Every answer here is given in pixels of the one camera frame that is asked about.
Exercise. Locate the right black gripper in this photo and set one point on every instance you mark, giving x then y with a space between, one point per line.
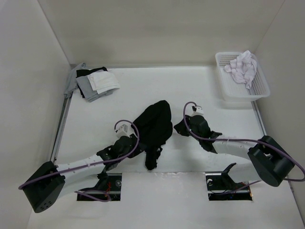
180 129

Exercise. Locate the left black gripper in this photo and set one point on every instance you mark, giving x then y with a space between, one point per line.
138 147

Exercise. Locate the black tank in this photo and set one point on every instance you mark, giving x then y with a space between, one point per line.
155 128
85 72

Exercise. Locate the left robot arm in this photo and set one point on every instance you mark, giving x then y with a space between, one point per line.
86 177

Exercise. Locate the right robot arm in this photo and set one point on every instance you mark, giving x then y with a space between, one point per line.
263 163

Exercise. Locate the folded white tank top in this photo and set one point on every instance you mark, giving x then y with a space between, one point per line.
102 82

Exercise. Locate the folded grey tank top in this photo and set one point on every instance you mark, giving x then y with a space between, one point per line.
87 92

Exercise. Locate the white crumpled tank top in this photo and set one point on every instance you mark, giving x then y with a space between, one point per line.
243 69

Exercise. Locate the folded black tank top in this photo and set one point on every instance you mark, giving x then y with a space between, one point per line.
85 72

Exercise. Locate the white plastic basket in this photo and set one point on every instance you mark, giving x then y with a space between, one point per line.
237 92

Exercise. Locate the grey cloth at corner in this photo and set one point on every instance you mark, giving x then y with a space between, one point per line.
71 83

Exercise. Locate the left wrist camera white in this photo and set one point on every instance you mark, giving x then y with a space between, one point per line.
124 130

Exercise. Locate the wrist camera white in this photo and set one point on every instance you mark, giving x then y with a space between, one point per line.
197 110
124 130

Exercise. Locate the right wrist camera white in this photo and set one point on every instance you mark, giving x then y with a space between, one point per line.
197 110

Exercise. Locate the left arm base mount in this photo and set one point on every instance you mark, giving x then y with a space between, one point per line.
108 188

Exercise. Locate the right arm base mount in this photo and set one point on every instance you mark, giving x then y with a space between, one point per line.
223 188

